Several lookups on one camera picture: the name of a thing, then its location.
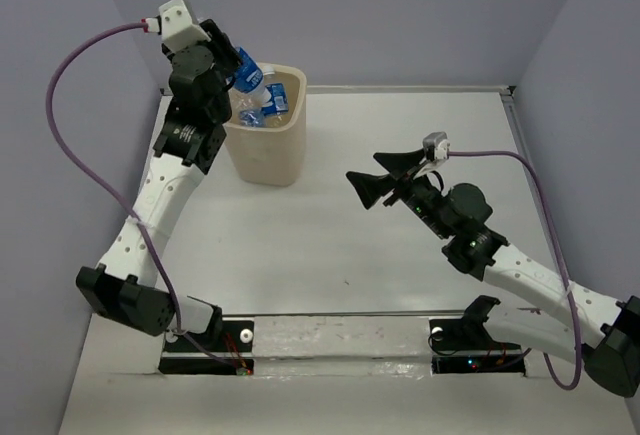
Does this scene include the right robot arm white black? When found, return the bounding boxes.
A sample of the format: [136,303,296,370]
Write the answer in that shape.
[346,150,639,398]

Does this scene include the blue label bottle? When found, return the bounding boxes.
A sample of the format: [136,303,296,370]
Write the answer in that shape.
[233,46,271,106]
[239,109,266,128]
[263,82,289,116]

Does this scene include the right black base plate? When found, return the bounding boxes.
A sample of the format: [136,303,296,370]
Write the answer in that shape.
[427,295,527,375]

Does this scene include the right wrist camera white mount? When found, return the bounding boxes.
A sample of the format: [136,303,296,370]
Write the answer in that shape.
[408,131,450,180]

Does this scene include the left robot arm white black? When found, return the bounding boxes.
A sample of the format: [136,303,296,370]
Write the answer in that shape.
[76,19,241,350]

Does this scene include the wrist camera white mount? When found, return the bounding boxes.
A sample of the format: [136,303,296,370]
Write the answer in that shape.
[408,131,450,180]
[142,0,211,53]

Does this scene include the aluminium table edge frame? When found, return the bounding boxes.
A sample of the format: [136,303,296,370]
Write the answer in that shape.
[159,84,584,309]

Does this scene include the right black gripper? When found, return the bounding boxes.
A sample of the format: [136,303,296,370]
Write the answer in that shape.
[346,147,452,239]

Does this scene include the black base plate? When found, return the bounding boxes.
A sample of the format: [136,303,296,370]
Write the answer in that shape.
[427,295,527,375]
[158,316,255,376]

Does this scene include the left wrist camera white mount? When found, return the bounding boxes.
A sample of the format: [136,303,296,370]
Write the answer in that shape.
[142,0,211,53]

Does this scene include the clear bottle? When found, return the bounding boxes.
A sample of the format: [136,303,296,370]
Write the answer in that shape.
[230,90,261,115]

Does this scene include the cream plastic bin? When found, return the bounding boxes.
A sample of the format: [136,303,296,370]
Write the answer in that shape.
[225,64,307,186]

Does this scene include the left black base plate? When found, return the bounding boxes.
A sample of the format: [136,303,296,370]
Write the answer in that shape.
[158,316,255,376]

